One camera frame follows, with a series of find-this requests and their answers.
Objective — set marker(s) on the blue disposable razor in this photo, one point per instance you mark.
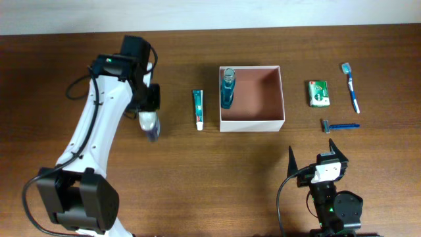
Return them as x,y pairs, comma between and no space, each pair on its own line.
327,127

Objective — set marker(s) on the white square cardboard box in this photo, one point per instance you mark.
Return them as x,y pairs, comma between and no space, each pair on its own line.
258,104

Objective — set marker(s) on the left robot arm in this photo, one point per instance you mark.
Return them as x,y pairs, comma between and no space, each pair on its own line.
75,192

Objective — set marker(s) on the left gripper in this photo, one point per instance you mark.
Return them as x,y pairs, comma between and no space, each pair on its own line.
153,99

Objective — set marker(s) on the clear spray bottle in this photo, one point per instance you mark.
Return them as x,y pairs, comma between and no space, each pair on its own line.
150,124

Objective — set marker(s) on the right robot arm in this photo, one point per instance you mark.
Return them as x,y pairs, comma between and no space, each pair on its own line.
338,213

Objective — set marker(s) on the blue white toothbrush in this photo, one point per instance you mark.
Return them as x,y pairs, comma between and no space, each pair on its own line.
346,68

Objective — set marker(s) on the green toothpaste tube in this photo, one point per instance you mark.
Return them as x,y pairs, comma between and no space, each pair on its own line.
198,101

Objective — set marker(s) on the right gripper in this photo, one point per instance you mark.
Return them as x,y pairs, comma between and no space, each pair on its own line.
304,176

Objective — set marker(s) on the teal mouthwash bottle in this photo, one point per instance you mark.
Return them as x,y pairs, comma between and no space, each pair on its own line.
227,88

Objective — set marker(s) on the green soap box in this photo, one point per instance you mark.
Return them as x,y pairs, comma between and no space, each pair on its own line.
318,94

